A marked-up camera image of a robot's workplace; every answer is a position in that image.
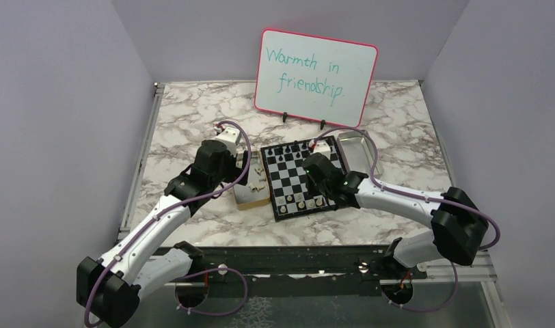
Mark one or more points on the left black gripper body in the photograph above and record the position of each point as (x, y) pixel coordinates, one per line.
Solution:
(230, 172)

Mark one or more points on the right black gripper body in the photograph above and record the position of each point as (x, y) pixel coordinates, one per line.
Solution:
(318, 189)

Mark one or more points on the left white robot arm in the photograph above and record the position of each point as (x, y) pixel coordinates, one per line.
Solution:
(111, 287)

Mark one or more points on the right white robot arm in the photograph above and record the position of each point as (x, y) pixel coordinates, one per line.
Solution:
(455, 227)

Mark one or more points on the gold tin with white pieces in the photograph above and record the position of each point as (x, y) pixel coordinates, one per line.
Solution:
(255, 192)

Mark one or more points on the empty silver metal tin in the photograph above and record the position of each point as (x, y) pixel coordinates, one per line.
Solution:
(356, 151)

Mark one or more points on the black and white chessboard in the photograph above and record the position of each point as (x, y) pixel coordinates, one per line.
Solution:
(283, 165)

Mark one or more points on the aluminium frame rail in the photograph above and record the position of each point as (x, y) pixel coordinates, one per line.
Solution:
(138, 172)

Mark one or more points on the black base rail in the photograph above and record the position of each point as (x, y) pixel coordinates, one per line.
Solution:
(300, 271)

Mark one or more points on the white board with pink frame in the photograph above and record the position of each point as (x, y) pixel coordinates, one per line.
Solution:
(313, 77)

